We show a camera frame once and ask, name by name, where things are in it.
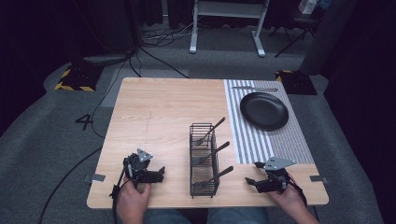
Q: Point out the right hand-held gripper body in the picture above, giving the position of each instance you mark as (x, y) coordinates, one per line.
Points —
(275, 182)

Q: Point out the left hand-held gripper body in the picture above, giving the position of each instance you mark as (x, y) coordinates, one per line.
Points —
(134, 166)

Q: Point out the person's right hand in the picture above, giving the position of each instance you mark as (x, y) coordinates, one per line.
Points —
(291, 199)

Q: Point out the person's left hand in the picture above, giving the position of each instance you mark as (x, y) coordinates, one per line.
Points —
(132, 199)

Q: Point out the grey striped placemat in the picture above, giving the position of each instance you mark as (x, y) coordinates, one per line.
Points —
(249, 146)

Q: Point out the person's legs in jeans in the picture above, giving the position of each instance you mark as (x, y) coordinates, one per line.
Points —
(236, 216)

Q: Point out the grey tape piece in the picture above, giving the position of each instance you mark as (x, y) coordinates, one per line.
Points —
(318, 179)
(97, 177)

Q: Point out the black round plate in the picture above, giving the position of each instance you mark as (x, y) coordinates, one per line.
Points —
(264, 111)

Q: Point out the silver table knife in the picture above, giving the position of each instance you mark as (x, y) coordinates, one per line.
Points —
(258, 89)

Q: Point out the black yellow striped base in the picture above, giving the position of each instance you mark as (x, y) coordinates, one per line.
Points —
(297, 82)
(79, 79)

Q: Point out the black folding stand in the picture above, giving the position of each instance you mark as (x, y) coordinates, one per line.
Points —
(295, 26)

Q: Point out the white metal desk frame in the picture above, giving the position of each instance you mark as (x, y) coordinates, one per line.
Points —
(229, 9)

